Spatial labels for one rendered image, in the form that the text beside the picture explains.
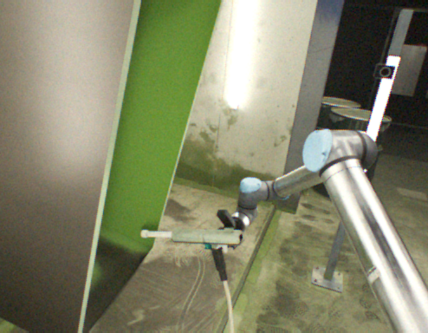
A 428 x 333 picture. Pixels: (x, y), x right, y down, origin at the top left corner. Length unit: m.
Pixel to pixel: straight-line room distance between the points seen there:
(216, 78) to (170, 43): 1.66
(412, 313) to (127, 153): 1.14
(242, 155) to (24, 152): 2.30
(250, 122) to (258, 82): 0.35
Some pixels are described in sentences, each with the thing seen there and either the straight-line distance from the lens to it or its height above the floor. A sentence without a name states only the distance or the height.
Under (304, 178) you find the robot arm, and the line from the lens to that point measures 1.26.
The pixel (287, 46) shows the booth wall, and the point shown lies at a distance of 2.75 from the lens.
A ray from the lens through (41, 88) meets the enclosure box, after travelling 0.80.
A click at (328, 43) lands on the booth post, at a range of 2.72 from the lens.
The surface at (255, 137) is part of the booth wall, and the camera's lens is 2.88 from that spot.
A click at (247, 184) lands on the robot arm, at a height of 0.85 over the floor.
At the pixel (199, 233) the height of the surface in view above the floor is 0.73.
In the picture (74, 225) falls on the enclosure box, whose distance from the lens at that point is 0.89.
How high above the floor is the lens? 1.42
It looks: 23 degrees down
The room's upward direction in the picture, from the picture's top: 6 degrees clockwise
